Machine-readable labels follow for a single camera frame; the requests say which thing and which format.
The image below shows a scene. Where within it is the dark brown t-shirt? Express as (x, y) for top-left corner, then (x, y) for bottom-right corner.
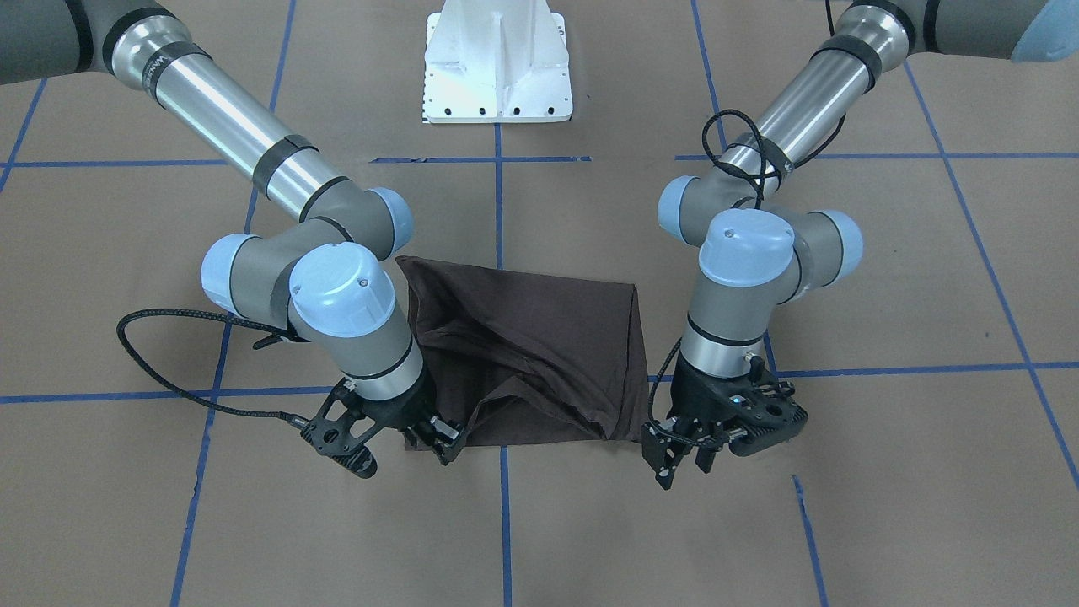
(396, 256), (648, 447)

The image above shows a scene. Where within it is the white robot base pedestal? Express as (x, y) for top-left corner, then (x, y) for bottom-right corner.
(421, 1), (574, 124)

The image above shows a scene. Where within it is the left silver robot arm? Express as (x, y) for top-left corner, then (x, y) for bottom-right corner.
(647, 55), (1076, 518)

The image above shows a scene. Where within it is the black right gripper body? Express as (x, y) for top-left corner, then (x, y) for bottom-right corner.
(299, 370), (463, 479)

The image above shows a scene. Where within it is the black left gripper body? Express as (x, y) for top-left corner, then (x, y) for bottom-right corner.
(641, 354), (808, 469)

